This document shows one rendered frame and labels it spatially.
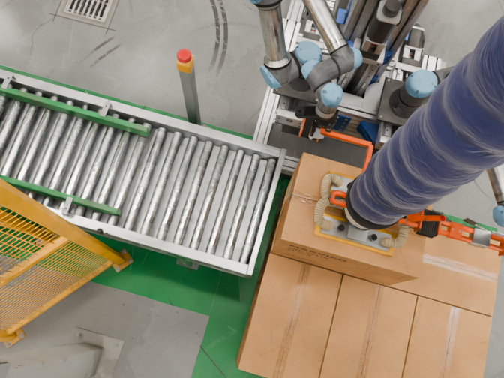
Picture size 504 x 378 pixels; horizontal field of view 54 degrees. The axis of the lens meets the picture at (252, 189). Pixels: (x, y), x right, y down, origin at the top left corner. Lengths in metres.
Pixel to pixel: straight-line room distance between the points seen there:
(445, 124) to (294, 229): 1.09
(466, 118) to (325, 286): 1.71
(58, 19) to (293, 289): 2.50
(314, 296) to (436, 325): 0.64
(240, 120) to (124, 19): 1.11
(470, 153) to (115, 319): 2.47
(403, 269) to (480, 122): 1.21
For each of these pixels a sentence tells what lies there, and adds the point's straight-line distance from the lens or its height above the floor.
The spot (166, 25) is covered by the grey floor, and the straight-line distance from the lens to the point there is 3.75.
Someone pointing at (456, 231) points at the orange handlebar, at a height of 1.22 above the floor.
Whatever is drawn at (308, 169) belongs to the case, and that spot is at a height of 1.07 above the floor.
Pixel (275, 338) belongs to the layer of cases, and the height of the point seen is 0.54.
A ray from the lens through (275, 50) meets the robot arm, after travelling 2.08.
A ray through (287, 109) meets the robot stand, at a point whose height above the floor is 0.98.
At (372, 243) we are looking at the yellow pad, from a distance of 2.15.
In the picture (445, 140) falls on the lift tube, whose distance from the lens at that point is 1.18.
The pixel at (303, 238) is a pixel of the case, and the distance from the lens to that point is 2.11.
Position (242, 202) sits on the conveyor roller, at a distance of 2.66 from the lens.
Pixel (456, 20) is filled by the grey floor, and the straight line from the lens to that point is 4.13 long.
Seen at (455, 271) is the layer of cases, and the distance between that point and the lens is 2.87.
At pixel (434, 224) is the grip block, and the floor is 1.22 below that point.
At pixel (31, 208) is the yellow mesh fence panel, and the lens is 1.76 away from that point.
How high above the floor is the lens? 3.14
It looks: 75 degrees down
